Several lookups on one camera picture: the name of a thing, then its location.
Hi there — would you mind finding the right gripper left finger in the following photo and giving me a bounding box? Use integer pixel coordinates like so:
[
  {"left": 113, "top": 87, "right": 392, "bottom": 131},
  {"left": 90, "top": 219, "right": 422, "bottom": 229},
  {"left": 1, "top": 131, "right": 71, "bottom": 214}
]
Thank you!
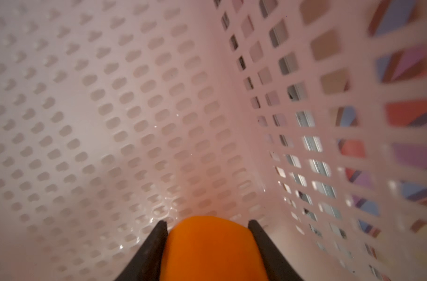
[{"left": 115, "top": 220, "right": 169, "bottom": 281}]

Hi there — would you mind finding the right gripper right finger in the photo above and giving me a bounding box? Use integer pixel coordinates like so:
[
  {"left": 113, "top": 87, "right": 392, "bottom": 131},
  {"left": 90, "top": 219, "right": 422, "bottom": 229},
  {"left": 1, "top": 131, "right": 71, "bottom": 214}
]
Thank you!
[{"left": 247, "top": 220, "right": 303, "bottom": 281}]

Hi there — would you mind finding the orange fruit bottom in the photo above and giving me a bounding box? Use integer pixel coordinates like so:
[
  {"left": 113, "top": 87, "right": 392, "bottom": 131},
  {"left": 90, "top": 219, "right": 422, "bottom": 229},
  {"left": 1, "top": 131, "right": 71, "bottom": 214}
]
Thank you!
[{"left": 159, "top": 216, "right": 269, "bottom": 281}]

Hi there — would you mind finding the white plastic fruit basket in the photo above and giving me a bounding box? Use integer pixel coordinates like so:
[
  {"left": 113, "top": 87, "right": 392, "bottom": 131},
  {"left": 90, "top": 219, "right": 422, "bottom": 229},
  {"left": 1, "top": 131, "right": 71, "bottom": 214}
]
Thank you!
[{"left": 0, "top": 1, "right": 427, "bottom": 281}]

